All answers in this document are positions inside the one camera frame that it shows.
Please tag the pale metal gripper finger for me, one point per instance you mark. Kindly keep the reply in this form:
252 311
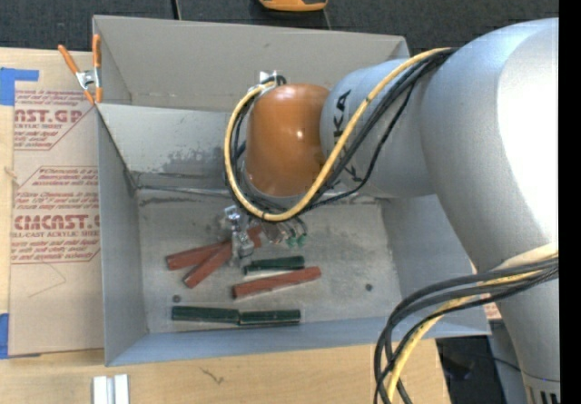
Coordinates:
234 218
243 249

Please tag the dark green flat block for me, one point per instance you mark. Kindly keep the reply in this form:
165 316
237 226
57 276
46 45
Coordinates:
204 314
277 264

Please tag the red-brown flat block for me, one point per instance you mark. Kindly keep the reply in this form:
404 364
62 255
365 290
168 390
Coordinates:
204 271
277 282
193 257

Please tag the grey metal bin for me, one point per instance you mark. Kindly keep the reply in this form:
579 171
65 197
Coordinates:
190 71

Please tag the brown cardboard board red print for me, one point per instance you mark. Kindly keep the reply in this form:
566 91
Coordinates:
54 302

